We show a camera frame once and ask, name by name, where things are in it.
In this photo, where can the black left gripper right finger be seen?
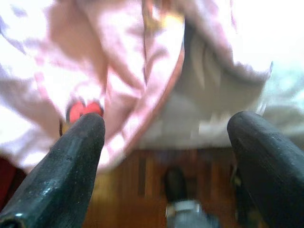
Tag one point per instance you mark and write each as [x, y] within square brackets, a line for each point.
[268, 166]

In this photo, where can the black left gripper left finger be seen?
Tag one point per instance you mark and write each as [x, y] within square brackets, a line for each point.
[61, 171]

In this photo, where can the pink cartoon print blanket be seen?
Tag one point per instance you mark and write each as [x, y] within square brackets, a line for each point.
[118, 59]

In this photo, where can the red folded futon mattress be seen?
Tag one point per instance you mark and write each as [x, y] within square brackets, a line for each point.
[7, 175]

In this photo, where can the left robot leg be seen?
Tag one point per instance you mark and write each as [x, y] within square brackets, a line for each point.
[185, 209]

